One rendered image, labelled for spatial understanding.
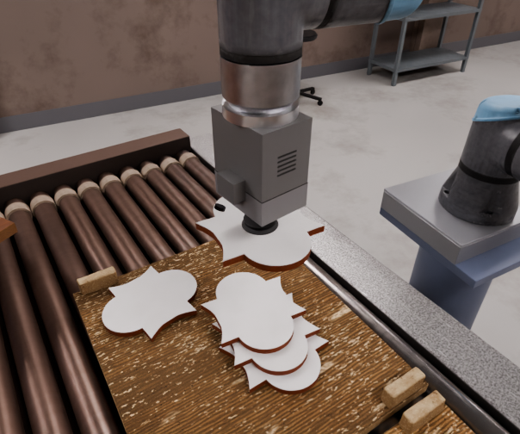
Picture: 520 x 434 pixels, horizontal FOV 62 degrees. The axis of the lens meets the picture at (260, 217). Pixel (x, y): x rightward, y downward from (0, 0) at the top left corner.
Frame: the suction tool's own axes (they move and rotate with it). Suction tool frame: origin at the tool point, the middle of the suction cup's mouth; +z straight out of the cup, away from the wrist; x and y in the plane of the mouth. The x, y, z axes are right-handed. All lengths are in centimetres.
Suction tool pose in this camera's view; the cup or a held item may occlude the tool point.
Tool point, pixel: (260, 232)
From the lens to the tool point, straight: 51.6
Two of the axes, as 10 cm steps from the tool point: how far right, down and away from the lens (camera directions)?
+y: 6.2, 4.6, -6.3
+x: 7.8, -3.7, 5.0
